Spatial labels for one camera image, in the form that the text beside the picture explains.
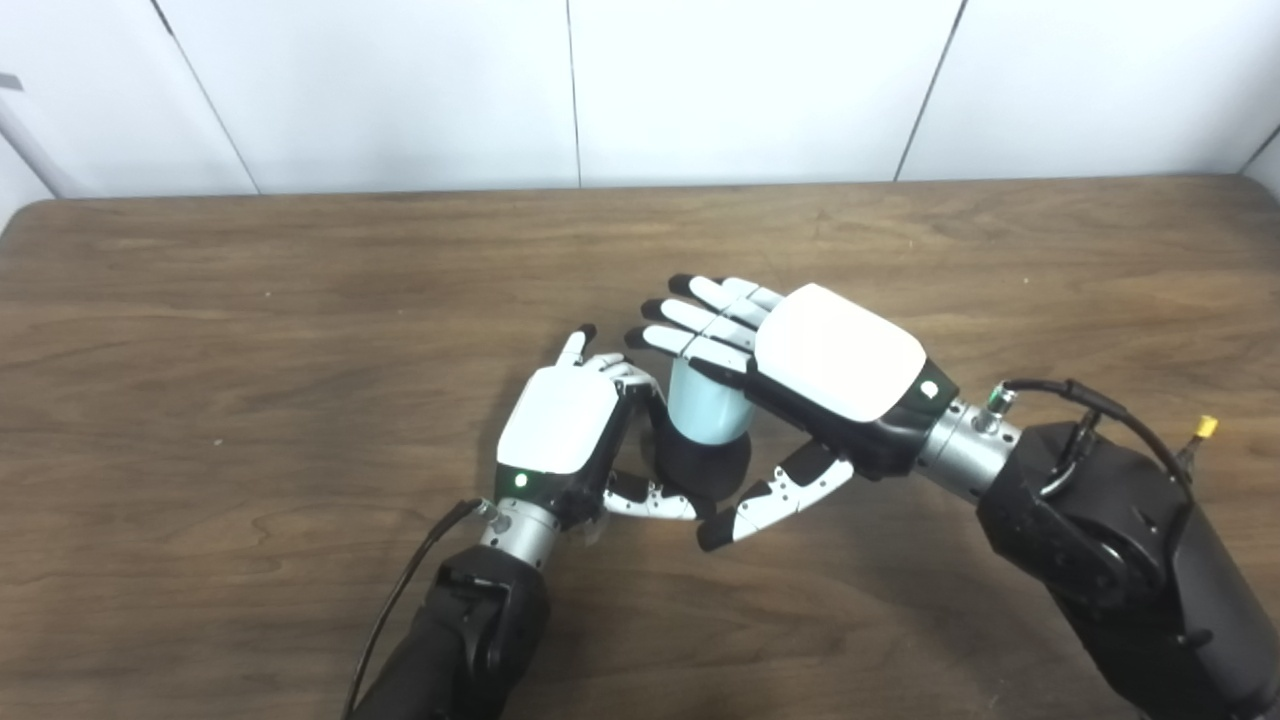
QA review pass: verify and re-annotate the light-blue hose piece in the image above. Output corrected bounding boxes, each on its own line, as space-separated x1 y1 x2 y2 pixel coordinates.
667 358 756 446

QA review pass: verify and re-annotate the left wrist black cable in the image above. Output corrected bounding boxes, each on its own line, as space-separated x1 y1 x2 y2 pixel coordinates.
342 497 496 720

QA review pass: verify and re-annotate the black flared nozzle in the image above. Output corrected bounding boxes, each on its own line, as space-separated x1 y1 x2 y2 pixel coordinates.
652 400 753 506

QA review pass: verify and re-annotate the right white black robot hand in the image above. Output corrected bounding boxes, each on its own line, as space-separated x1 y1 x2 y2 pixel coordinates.
625 272 961 553

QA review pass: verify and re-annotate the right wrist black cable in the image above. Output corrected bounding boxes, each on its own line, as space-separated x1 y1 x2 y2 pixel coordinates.
983 377 1198 506

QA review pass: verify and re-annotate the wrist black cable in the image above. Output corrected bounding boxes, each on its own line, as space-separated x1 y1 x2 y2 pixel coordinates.
983 377 1198 506
342 497 496 720

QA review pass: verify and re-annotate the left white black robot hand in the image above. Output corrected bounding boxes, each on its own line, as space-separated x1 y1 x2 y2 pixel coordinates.
493 322 716 531

